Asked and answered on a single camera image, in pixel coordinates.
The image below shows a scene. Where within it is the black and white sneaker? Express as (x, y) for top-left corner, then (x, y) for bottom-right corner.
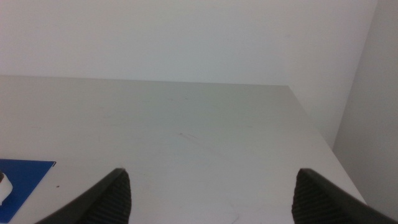
(0, 170), (14, 207)

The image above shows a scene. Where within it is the blue rectangular mat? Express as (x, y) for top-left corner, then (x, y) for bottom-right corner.
(0, 158), (57, 224)

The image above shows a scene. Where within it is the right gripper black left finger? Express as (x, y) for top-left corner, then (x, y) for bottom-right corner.
(33, 167), (132, 224)

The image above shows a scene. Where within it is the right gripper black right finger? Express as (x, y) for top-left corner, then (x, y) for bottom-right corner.
(291, 167), (398, 224)

